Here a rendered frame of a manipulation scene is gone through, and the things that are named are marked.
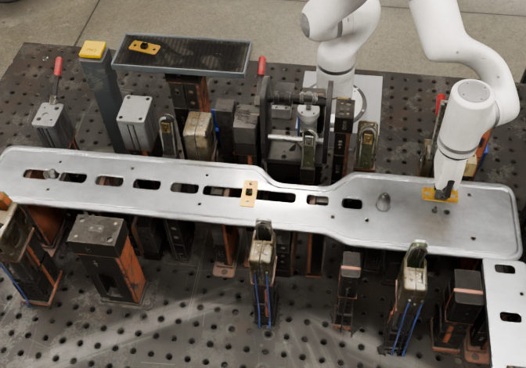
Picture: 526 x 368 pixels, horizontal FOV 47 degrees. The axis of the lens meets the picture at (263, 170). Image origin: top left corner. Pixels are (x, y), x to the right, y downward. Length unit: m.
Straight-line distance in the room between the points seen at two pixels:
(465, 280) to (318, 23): 0.78
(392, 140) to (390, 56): 1.44
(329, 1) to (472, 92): 0.57
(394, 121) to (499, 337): 0.96
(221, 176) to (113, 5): 2.52
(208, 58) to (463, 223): 0.79
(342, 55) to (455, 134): 0.65
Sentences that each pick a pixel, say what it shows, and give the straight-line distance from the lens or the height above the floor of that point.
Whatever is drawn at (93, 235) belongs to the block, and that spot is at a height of 1.03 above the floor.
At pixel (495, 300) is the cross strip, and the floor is 1.00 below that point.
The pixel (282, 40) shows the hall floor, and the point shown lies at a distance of 3.54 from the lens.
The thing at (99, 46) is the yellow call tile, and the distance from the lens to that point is 1.78.
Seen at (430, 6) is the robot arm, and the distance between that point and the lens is 1.26.
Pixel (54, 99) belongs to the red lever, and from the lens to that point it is 1.79.
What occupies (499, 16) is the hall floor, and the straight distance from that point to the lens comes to 3.89.
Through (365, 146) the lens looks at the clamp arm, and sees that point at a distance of 1.57.
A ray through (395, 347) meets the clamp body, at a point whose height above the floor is 0.72.
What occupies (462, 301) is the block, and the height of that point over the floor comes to 0.98.
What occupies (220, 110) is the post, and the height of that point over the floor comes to 1.10.
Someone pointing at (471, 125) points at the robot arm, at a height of 1.36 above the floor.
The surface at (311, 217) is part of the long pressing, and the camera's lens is 1.50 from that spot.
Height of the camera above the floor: 2.24
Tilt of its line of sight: 51 degrees down
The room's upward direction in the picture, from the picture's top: 3 degrees counter-clockwise
